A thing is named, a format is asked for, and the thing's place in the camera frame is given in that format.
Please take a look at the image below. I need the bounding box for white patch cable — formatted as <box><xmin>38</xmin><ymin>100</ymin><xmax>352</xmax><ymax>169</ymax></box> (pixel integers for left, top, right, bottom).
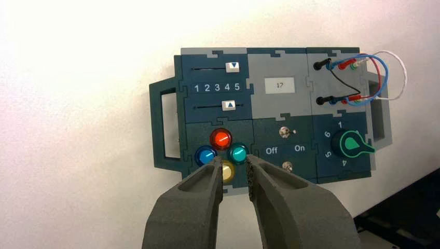
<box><xmin>356</xmin><ymin>50</ymin><xmax>408</xmax><ymax>101</ymax></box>

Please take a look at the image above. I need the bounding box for red round push button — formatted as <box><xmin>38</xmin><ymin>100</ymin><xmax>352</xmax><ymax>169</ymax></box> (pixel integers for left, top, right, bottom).
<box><xmin>209</xmin><ymin>128</ymin><xmax>233</xmax><ymax>151</ymax></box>

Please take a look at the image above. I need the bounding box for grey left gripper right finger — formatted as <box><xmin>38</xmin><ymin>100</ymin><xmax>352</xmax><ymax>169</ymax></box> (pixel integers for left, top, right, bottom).
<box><xmin>246</xmin><ymin>154</ymin><xmax>362</xmax><ymax>249</ymax></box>

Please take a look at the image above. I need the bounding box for black green rotary knob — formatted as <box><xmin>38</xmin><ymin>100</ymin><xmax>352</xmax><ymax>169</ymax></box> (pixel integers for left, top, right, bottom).
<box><xmin>331</xmin><ymin>129</ymin><xmax>376</xmax><ymax>159</ymax></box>

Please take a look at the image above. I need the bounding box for yellow round push button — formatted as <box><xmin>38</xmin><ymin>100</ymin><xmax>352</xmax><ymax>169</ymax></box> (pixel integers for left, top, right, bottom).
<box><xmin>221</xmin><ymin>159</ymin><xmax>237</xmax><ymax>184</ymax></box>

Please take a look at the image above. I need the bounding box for red patch cable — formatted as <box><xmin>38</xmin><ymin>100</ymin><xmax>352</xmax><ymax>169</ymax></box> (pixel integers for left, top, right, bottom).
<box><xmin>338</xmin><ymin>54</ymin><xmax>383</xmax><ymax>104</ymax></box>

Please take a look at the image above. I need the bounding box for black patch cable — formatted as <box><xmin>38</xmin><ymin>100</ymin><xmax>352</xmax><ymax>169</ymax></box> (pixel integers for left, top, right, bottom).
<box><xmin>313</xmin><ymin>58</ymin><xmax>362</xmax><ymax>106</ymax></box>

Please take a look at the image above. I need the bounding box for green round push button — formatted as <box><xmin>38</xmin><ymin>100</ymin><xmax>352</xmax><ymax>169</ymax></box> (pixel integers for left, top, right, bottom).
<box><xmin>227</xmin><ymin>143</ymin><xmax>250</xmax><ymax>165</ymax></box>

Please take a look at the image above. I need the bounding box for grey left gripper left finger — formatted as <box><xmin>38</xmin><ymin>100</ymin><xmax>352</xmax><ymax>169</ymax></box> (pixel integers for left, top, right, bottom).
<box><xmin>142</xmin><ymin>156</ymin><xmax>224</xmax><ymax>249</ymax></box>

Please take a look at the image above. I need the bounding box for blue patch cable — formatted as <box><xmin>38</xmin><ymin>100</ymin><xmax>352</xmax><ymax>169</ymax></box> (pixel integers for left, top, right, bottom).
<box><xmin>325</xmin><ymin>53</ymin><xmax>390</xmax><ymax>106</ymax></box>

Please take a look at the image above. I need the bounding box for teal and grey control board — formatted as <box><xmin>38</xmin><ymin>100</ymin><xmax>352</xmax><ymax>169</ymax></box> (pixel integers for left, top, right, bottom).
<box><xmin>148</xmin><ymin>47</ymin><xmax>394</xmax><ymax>197</ymax></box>

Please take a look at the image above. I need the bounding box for white number display label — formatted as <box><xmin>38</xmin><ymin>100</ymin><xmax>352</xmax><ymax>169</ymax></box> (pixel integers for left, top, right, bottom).
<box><xmin>265</xmin><ymin>77</ymin><xmax>296</xmax><ymax>94</ymax></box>

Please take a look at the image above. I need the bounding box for blue round push button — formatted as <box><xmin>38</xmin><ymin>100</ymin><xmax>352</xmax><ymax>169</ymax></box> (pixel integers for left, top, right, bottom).
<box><xmin>194</xmin><ymin>145</ymin><xmax>218</xmax><ymax>168</ymax></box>

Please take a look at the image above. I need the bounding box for black frame structure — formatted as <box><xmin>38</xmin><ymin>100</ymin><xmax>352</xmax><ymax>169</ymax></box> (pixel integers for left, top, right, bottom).
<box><xmin>354</xmin><ymin>168</ymin><xmax>440</xmax><ymax>249</ymax></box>

